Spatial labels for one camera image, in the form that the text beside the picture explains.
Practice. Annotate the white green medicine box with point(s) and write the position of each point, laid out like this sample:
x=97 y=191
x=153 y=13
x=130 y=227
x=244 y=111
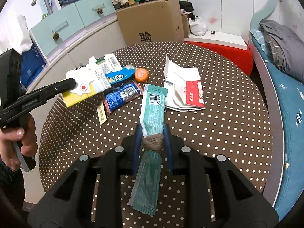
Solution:
x=108 y=63

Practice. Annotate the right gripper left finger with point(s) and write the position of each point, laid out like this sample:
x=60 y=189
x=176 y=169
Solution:
x=88 y=194

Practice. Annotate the person's left hand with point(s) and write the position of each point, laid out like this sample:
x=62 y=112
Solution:
x=27 y=138

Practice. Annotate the dark blue snack wrapper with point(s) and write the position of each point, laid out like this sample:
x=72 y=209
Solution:
x=120 y=94

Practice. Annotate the brown polka dot tablecloth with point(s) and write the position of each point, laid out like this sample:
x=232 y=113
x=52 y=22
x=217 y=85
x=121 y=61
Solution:
x=234 y=122

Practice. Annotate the white paper shopping bag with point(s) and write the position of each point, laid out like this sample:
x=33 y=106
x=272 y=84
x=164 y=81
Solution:
x=15 y=35

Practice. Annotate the blue shopping bag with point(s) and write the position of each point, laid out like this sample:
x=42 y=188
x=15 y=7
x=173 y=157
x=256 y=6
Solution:
x=32 y=65

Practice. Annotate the large cardboard box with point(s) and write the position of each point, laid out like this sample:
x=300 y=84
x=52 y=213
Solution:
x=158 y=20

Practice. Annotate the teal drawer unit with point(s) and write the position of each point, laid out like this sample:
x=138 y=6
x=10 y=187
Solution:
x=59 y=26

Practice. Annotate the yellow paper box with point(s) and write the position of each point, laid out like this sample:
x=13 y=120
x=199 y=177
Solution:
x=90 y=80

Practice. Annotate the red storage bench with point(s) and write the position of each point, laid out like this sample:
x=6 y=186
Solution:
x=240 y=57

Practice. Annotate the white wardrobe doors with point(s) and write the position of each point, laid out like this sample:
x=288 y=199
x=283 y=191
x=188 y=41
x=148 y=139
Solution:
x=213 y=2

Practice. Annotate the teal snack wrapper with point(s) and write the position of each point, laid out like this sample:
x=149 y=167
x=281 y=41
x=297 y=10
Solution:
x=144 y=195

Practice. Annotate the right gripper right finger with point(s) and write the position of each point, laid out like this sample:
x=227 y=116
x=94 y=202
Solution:
x=217 y=194

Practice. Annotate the white red paper packet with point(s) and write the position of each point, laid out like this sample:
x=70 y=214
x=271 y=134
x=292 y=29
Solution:
x=185 y=90

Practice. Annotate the orange bottle cap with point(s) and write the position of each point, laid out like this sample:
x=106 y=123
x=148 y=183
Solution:
x=141 y=75

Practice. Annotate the grey folded blanket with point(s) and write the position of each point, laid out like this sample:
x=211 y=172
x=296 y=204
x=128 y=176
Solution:
x=286 y=48

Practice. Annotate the curved white cabinet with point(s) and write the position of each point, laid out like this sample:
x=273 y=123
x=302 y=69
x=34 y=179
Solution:
x=104 y=39

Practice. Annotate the teal bed mattress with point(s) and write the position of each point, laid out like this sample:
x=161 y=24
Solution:
x=284 y=98

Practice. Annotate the blue cookie wrapper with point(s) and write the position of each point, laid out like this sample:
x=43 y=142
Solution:
x=121 y=75

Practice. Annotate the white plastic bag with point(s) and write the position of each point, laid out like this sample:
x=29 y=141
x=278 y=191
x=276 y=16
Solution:
x=198 y=27

